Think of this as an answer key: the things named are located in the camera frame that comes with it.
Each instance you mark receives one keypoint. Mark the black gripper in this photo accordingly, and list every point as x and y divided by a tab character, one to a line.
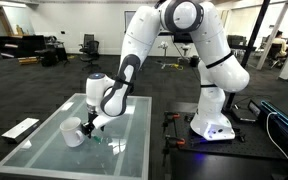
88	127

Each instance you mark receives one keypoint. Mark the white ceramic mug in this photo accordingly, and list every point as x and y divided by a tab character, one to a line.
71	131

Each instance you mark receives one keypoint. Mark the green and white pen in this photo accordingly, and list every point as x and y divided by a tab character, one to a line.
97	138

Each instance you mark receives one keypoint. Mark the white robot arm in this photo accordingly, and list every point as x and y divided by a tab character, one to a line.
220	72

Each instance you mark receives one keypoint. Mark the glass table top panel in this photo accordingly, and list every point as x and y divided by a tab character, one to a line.
122	154

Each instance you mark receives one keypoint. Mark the black office chair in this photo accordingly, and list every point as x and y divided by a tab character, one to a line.
89	49

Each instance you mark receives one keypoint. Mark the upper orange black clamp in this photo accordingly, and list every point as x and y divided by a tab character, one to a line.
169	117

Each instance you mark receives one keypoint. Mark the orange black clamp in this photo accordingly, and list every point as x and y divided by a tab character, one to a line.
171	142
169	117

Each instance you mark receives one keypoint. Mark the lower orange black clamp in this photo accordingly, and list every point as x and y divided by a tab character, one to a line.
171	142

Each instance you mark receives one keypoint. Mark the black electronics box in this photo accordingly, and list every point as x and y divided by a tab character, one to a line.
243	115

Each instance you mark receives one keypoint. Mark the seated person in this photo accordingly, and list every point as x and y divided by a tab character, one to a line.
279	40

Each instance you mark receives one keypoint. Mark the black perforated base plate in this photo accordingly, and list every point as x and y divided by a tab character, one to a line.
251	140

